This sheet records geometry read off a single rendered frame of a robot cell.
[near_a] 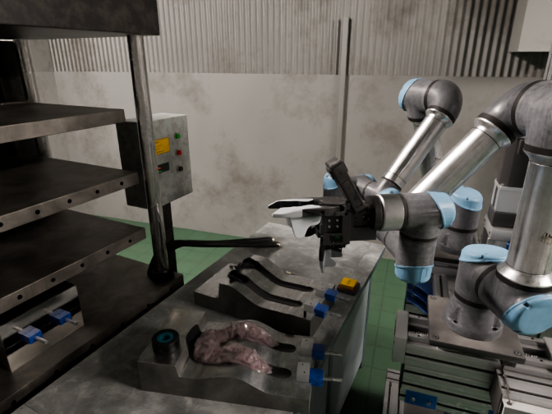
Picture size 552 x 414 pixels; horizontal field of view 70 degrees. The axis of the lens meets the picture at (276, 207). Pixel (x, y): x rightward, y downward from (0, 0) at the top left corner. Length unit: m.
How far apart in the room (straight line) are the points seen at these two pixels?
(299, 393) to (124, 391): 0.52
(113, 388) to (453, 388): 0.99
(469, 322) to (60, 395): 1.17
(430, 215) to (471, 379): 0.60
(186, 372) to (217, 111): 2.90
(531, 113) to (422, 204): 0.28
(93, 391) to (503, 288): 1.15
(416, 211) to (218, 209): 3.39
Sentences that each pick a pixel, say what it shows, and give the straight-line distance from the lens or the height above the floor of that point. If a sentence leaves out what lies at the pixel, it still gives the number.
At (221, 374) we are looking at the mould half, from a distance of 1.21.
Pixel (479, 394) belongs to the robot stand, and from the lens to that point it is 1.32.
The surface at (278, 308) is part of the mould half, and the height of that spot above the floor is 0.89.
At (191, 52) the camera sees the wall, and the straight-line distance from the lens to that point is 3.92.
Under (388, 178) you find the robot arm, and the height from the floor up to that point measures 1.37.
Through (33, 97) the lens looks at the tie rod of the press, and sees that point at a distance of 2.16.
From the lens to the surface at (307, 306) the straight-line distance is 1.43.
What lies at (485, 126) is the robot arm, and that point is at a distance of 1.00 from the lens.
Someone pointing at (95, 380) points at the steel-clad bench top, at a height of 0.80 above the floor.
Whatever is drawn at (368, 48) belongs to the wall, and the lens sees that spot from 3.41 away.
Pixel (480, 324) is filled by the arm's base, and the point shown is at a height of 1.08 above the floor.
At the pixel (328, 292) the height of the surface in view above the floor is 0.90.
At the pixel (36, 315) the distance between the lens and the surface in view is 1.56.
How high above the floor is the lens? 1.72
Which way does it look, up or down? 21 degrees down
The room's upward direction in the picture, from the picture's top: straight up
